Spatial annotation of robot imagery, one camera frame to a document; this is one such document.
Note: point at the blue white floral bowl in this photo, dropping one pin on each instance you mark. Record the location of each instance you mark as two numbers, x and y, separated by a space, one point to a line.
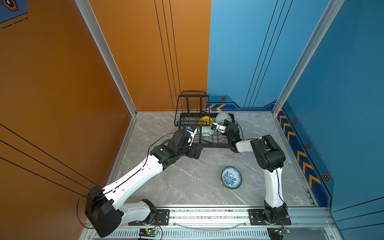
231 177

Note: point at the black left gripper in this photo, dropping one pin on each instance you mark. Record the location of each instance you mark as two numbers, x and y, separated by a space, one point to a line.
192 153

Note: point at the aluminium corner post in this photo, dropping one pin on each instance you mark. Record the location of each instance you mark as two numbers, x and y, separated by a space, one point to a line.
101 42
328 16

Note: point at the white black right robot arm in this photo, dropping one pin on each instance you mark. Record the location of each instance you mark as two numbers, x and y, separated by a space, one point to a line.
270 158

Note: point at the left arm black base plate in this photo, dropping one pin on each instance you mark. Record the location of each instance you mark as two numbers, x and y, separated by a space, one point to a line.
161 217

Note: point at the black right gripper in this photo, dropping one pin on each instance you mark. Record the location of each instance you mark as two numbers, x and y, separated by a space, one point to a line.
226 124

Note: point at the black wire dish rack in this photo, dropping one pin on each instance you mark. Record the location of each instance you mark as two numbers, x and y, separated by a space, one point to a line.
193 105

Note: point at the aluminium corner post right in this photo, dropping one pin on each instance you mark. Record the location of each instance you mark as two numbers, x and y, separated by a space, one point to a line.
328 16

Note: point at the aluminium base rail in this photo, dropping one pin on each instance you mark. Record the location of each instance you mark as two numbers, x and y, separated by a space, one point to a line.
233 223

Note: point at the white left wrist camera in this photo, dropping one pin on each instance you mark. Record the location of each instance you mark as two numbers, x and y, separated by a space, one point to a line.
192 131

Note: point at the aluminium corner post left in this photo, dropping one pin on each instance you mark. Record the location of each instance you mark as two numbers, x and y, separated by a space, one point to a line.
101 42

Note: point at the yellow bowl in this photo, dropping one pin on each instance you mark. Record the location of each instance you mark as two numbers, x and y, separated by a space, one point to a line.
205 120

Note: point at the grey-green patterned bowl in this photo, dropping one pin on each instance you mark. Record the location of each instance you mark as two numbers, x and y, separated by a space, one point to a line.
223 117

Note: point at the mint green bowl red rim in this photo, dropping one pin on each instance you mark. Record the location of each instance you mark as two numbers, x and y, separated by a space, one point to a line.
207 131

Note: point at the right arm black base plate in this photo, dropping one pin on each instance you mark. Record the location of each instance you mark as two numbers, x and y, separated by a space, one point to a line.
258 216

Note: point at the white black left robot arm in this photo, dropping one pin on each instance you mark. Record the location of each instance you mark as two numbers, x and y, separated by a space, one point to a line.
106 208

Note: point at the green circuit board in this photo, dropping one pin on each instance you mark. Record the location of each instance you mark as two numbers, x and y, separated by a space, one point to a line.
148 234
278 234

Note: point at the green circuit board left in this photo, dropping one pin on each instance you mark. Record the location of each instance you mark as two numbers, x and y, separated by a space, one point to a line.
148 234

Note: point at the green circuit board right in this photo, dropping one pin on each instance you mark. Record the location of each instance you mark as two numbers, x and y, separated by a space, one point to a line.
278 234

